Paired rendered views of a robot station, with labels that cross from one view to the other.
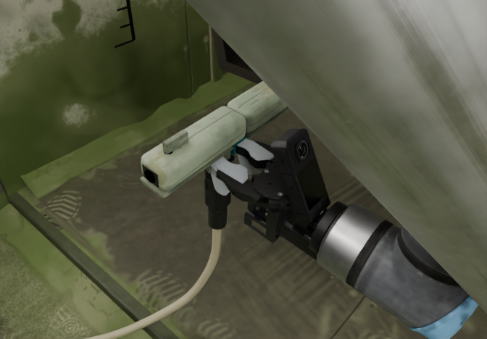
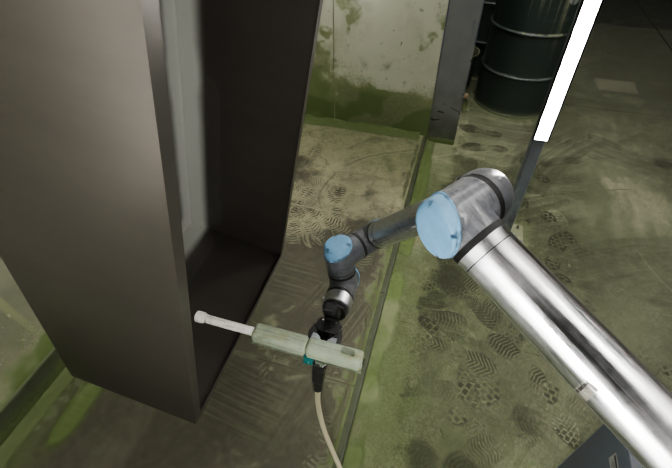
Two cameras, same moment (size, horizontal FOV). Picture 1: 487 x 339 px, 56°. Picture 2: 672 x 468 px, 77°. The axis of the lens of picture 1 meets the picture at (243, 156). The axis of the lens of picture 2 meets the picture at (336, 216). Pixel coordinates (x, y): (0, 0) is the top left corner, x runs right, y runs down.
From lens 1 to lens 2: 115 cm
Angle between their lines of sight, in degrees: 80
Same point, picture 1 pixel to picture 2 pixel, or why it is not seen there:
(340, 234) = (346, 299)
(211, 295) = (302, 446)
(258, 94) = (290, 337)
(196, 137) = (337, 348)
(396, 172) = not seen: hidden behind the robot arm
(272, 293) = (287, 411)
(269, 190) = (336, 326)
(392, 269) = (351, 285)
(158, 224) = not seen: outside the picture
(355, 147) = not seen: hidden behind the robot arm
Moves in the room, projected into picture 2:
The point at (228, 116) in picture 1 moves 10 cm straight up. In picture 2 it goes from (315, 342) to (313, 321)
